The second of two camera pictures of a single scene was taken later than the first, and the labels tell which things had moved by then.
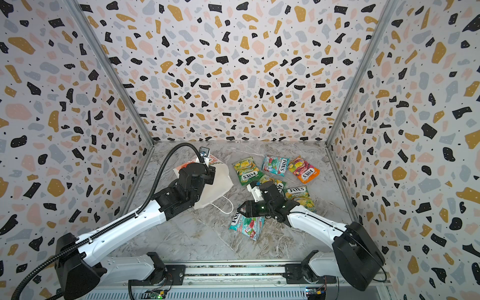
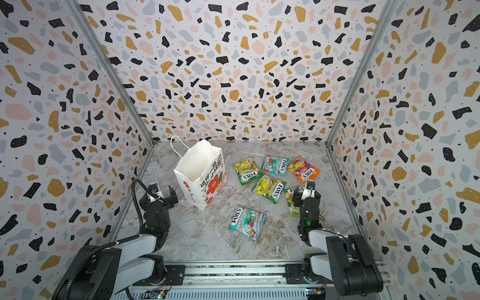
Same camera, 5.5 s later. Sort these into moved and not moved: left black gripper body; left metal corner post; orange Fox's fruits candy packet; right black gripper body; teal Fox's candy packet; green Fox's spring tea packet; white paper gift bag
Moved: white paper gift bag; left black gripper body; right black gripper body
Not moved: left metal corner post; green Fox's spring tea packet; orange Fox's fruits candy packet; teal Fox's candy packet
